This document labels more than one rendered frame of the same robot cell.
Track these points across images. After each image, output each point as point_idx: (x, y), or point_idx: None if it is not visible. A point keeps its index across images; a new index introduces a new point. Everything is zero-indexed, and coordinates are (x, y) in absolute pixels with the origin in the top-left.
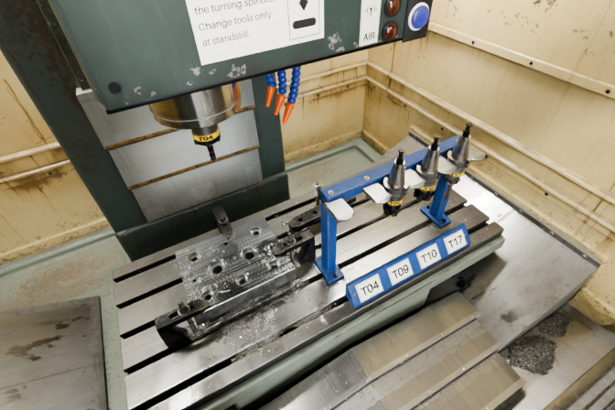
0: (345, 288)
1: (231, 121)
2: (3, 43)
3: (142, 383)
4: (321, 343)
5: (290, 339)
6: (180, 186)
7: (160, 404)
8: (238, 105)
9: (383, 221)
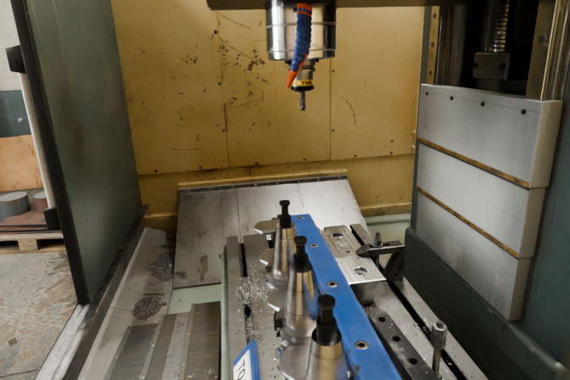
0: (265, 366)
1: (500, 188)
2: (422, 38)
3: (255, 238)
4: (222, 338)
5: (236, 307)
6: (441, 224)
7: (237, 245)
8: (283, 55)
9: None
